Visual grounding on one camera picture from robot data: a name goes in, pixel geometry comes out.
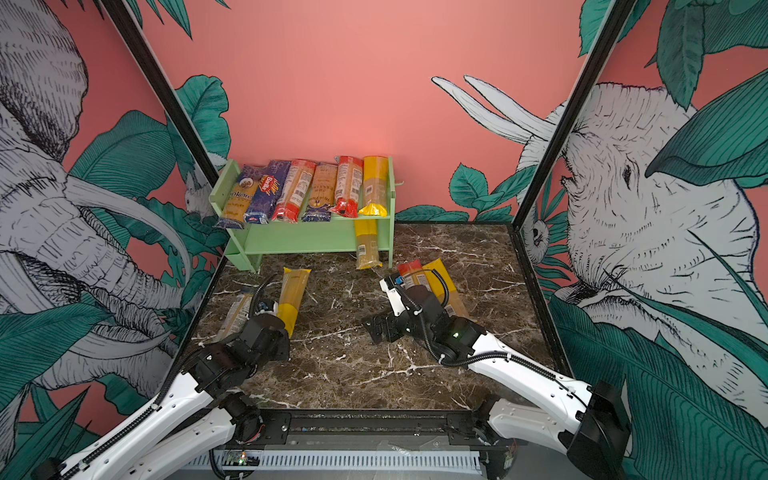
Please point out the yellow label spaghetti bag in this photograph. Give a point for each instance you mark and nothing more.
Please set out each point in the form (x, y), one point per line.
(294, 282)

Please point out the clear white label spaghetti bag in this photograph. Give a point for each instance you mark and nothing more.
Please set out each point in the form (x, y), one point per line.
(236, 316)

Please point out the dark blue pasta box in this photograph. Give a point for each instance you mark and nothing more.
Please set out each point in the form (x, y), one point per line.
(270, 182)

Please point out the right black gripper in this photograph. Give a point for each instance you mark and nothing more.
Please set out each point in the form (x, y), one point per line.
(390, 318)

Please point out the red spaghetti bag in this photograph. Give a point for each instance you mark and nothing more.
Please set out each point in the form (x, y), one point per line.
(296, 185)
(413, 274)
(348, 185)

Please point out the left black frame post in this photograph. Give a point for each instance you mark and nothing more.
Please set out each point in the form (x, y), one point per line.
(122, 18)

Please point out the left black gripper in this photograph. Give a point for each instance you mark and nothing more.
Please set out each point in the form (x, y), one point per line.
(284, 346)

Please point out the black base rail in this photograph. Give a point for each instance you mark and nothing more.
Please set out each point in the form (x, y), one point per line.
(459, 427)

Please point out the black frame post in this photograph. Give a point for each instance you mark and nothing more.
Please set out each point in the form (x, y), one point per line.
(122, 18)
(611, 27)

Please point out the blue yellow spaghetti bag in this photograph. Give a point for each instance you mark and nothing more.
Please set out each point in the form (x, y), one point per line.
(240, 197)

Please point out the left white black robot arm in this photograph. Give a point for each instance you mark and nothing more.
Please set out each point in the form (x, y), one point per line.
(239, 420)

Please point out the yellow spaghetti bag long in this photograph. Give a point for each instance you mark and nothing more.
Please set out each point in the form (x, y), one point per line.
(375, 186)

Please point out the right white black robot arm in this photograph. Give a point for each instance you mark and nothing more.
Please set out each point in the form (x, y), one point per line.
(587, 423)

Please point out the right black frame post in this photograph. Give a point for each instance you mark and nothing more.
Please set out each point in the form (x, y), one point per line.
(611, 27)

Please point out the blue-end yellow spaghetti bag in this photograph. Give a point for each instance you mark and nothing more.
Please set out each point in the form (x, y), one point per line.
(321, 197)

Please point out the green two-tier shelf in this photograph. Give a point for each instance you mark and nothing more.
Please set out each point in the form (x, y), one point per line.
(247, 246)

